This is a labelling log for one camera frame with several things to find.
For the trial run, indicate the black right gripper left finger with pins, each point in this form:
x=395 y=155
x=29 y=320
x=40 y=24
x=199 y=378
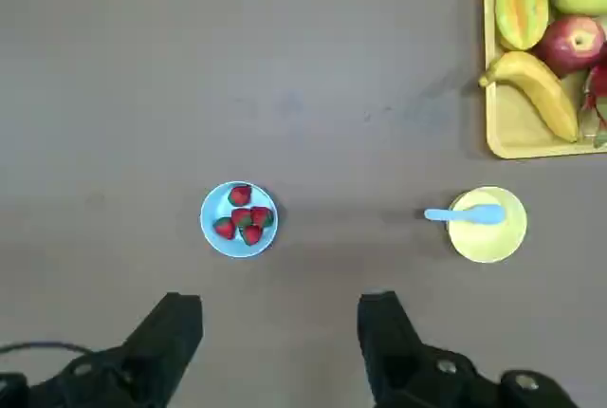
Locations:
x=156 y=356

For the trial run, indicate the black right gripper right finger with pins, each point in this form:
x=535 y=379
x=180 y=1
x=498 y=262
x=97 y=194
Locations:
x=393 y=360

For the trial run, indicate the red strawberry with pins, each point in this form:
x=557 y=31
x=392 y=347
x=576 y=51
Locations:
x=224 y=228
x=239 y=195
x=251 y=235
x=262 y=216
x=241 y=217

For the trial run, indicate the light blue plastic spoon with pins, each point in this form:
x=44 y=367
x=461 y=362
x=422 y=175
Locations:
x=483 y=215

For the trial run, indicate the light blue bowl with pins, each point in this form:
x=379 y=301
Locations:
x=213 y=242

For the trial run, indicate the yellow bowl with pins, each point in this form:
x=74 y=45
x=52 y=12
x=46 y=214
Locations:
x=488 y=244

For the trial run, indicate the yellow fruit tray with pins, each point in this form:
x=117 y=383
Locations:
x=517 y=133

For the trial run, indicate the yellow banana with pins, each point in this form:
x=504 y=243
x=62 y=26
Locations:
x=540 y=85

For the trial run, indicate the pink dragon fruit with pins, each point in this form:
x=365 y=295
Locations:
x=598 y=90

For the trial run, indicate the red apple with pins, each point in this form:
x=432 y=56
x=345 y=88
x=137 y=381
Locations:
x=569 y=47

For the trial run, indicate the yellow-green starfruit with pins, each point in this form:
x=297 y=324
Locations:
x=521 y=12

